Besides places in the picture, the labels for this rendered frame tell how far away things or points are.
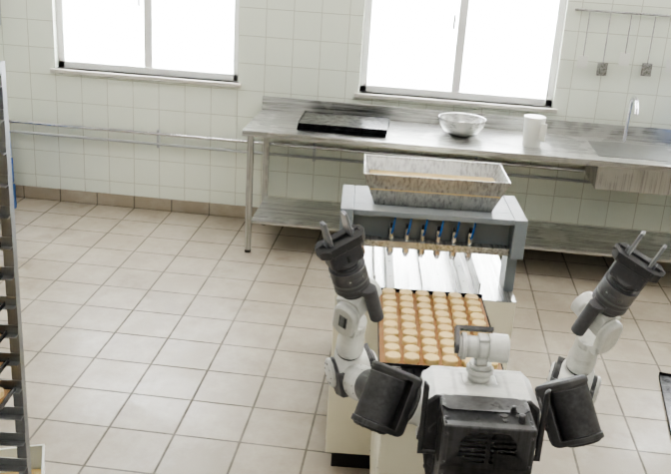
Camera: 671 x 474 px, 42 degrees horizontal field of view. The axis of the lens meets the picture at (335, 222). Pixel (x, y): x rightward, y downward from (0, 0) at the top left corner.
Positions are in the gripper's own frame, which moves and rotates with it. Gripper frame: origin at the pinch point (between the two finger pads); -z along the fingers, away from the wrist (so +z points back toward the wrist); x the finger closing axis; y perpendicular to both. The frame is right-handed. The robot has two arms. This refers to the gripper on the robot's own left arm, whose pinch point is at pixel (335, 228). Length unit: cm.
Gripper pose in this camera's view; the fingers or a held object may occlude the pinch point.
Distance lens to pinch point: 196.5
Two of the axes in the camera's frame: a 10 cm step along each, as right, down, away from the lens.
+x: 8.5, -4.5, 2.8
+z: 2.2, 7.8, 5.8
